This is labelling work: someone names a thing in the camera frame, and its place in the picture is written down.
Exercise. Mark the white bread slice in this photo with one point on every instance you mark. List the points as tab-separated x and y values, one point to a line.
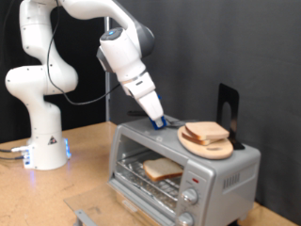
163	169

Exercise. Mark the gray backdrop curtain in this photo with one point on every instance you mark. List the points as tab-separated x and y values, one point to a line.
250	47

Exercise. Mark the black metal bookend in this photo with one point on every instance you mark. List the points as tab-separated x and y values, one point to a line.
233	103

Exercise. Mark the wooden toy toast slice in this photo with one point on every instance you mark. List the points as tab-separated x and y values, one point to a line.
194	140
207	130

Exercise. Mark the silver toaster oven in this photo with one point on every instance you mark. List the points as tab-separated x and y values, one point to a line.
219	188

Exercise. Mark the oval wooden plate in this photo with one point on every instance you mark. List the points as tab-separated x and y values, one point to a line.
194	148

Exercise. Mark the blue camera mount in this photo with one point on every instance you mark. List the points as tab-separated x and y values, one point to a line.
159	97

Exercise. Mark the silver oven knob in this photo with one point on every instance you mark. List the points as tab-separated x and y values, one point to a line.
189	196
185	219

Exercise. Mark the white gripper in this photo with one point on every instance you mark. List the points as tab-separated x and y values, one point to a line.
147	97

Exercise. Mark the metal pole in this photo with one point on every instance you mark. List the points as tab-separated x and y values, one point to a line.
108	106

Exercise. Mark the black backdrop curtain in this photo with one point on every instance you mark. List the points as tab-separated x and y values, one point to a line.
9	47

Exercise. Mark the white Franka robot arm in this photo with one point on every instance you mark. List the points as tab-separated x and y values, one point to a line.
44	125

